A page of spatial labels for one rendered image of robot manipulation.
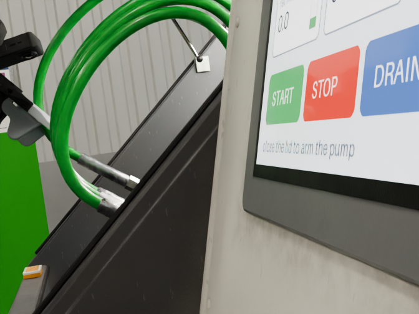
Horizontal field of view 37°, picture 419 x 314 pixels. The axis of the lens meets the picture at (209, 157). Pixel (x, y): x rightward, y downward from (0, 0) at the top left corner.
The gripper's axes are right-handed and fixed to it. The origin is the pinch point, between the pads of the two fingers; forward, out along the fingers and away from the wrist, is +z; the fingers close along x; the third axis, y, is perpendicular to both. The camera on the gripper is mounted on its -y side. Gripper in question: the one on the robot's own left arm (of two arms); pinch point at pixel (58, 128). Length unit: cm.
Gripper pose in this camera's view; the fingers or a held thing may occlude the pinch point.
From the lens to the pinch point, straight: 94.6
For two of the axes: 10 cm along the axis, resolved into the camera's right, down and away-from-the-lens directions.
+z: 7.8, 6.1, -1.3
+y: -6.3, 7.7, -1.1
